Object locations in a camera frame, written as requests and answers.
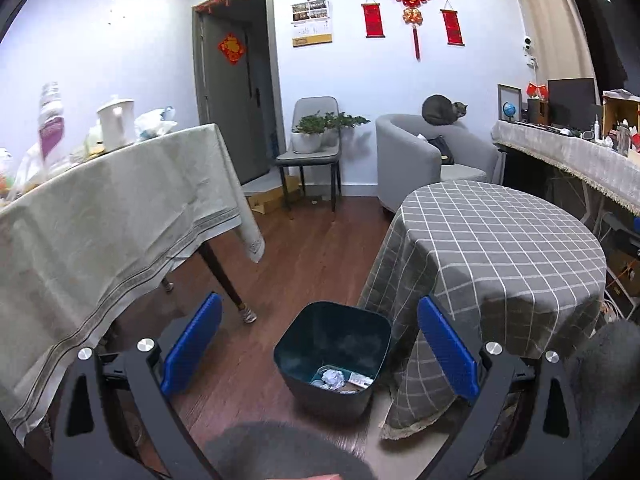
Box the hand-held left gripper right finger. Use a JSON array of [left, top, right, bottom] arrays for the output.
[[417, 295, 583, 480]]

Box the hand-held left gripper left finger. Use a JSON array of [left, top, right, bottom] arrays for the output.
[[52, 291, 224, 480]]

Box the dark teal trash bin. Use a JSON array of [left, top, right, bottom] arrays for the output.
[[273, 301, 393, 418]]

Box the round table grey checkered tablecloth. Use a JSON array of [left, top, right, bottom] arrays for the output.
[[357, 180, 608, 441]]

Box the dining table beige tablecloth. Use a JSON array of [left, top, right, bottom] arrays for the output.
[[0, 123, 265, 443]]

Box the flat cardboard box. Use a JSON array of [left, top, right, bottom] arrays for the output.
[[246, 187, 301, 216]]

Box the person's grey fleece right leg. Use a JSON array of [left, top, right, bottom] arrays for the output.
[[567, 319, 640, 478]]

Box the grey armchair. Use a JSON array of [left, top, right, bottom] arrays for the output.
[[375, 112, 501, 216]]

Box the black handbag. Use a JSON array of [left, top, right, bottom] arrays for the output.
[[427, 135, 456, 166]]

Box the grey dining chair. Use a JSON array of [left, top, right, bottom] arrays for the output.
[[276, 96, 343, 211]]

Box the white plastic bag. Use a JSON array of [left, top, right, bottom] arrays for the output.
[[134, 106, 178, 141]]

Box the long desk beige cloth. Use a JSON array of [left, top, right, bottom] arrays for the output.
[[492, 120, 640, 218]]

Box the grey door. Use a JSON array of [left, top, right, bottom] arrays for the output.
[[192, 0, 281, 196]]

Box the white pitcher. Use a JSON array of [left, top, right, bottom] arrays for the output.
[[96, 95, 137, 150]]

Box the grey cat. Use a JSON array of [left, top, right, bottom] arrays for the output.
[[421, 94, 469, 125]]

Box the crumpled clear plastic bag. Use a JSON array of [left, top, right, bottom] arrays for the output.
[[0, 145, 43, 201]]

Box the clear bottle purple label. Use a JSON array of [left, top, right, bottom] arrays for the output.
[[37, 81, 66, 161]]

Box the black monitor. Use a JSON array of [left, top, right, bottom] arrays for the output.
[[547, 77, 598, 131]]

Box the open cardboard box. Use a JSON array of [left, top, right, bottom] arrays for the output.
[[602, 90, 640, 137]]

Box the red diamond door decoration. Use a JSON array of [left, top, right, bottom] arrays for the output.
[[217, 33, 247, 66]]

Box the red hanging scroll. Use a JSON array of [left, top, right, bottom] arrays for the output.
[[361, 0, 385, 38], [440, 0, 465, 47]]

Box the beige curtain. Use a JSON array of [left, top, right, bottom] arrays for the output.
[[507, 0, 598, 91]]

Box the picture frame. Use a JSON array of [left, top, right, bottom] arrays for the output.
[[497, 84, 523, 123]]

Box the wall calendar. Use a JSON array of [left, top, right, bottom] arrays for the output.
[[291, 0, 333, 48]]

